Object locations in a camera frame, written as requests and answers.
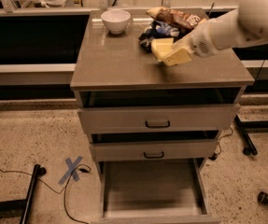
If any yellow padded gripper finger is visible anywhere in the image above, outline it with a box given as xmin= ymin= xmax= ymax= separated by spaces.
xmin=162 ymin=48 xmax=191 ymax=66

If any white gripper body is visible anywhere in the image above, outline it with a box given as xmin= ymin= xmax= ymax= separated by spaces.
xmin=172 ymin=22 xmax=219 ymax=58

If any yellow sponge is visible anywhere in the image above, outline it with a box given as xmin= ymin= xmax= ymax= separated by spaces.
xmin=151 ymin=38 xmax=174 ymax=62

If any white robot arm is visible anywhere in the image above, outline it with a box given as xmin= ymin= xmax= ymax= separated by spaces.
xmin=162 ymin=0 xmax=268 ymax=66

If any grey top drawer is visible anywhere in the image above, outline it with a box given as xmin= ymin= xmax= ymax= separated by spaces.
xmin=78 ymin=104 xmax=240 ymax=134

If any grey drawer cabinet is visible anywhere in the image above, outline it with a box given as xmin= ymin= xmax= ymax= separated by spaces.
xmin=69 ymin=8 xmax=255 ymax=185

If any grey middle drawer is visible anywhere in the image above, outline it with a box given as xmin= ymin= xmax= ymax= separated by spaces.
xmin=90 ymin=139 xmax=217 ymax=161

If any grey open bottom drawer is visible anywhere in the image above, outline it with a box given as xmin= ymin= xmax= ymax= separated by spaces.
xmin=92 ymin=159 xmax=221 ymax=224

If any brown chip bag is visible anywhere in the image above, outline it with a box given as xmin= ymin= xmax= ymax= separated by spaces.
xmin=147 ymin=7 xmax=206 ymax=30

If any blue crumpled snack bag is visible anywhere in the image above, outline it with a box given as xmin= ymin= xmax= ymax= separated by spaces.
xmin=139 ymin=21 xmax=186 ymax=52

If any white ceramic bowl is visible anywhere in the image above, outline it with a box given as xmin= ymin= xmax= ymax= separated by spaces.
xmin=101 ymin=9 xmax=131 ymax=34

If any black stand leg right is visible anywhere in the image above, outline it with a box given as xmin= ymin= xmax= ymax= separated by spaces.
xmin=234 ymin=116 xmax=268 ymax=156

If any black stand leg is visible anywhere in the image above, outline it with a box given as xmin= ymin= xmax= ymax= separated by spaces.
xmin=234 ymin=116 xmax=268 ymax=156
xmin=0 ymin=164 xmax=47 ymax=224

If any blue tape cross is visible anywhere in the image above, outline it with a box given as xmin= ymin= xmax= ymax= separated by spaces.
xmin=58 ymin=156 xmax=82 ymax=185

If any black caster leg right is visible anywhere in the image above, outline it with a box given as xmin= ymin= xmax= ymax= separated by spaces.
xmin=258 ymin=191 xmax=268 ymax=205

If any black stand leg left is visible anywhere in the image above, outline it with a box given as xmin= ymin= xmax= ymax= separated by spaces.
xmin=0 ymin=164 xmax=47 ymax=224

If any thin cable right floor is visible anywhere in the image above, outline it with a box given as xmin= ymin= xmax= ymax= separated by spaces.
xmin=208 ymin=126 xmax=234 ymax=161

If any black floor cable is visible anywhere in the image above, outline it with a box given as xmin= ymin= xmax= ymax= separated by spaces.
xmin=0 ymin=156 xmax=92 ymax=224

